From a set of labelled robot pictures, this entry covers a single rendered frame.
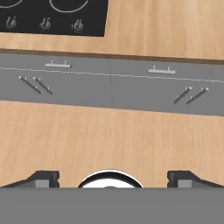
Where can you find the black hob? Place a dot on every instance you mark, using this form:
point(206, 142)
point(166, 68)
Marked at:
point(55, 22)

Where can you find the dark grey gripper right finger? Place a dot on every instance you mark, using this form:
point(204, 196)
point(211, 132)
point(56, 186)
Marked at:
point(178, 176)

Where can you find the grey hob knob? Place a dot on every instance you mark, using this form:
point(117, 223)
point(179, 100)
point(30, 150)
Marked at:
point(11, 22)
point(78, 26)
point(45, 23)

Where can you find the grey cupboard door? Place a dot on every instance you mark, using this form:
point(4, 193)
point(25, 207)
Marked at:
point(81, 90)
point(143, 93)
point(11, 87)
point(210, 99)

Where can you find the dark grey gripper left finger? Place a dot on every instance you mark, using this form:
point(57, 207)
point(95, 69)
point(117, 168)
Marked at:
point(46, 176)

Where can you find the white and black round object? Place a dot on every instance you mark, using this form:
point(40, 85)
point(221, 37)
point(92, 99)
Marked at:
point(109, 179)

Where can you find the grey drawer front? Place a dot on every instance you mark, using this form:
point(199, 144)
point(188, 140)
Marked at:
point(198, 71)
point(87, 62)

